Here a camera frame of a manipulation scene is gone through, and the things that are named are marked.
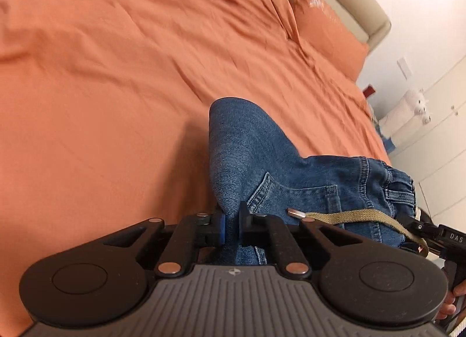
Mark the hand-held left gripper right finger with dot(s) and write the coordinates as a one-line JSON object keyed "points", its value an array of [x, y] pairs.
{"points": [[243, 220]]}

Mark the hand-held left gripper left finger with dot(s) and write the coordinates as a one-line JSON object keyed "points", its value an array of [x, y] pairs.
{"points": [[220, 229]]}

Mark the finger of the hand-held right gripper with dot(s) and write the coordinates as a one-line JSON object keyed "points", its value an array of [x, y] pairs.
{"points": [[422, 229]]}

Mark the blue denim pants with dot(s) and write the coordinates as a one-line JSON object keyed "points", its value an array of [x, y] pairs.
{"points": [[276, 162]]}

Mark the person's right hand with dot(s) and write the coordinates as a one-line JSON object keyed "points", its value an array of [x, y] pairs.
{"points": [[451, 304]]}

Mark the white cabinet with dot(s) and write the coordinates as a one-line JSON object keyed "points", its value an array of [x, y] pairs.
{"points": [[437, 155]]}

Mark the blue white striped cloth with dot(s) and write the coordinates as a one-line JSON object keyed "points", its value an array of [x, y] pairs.
{"points": [[387, 140]]}

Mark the white plush toy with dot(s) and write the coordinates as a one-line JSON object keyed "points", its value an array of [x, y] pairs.
{"points": [[409, 104], [411, 128]]}

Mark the red box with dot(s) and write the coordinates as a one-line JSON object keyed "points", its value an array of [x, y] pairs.
{"points": [[370, 91]]}

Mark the orange bed sheet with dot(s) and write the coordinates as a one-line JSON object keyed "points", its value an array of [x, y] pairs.
{"points": [[109, 86]]}

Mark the orange pillow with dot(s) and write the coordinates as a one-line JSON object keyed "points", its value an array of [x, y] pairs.
{"points": [[327, 27]]}

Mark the white wall switch plate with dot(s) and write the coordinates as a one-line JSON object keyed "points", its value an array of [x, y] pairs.
{"points": [[405, 67]]}

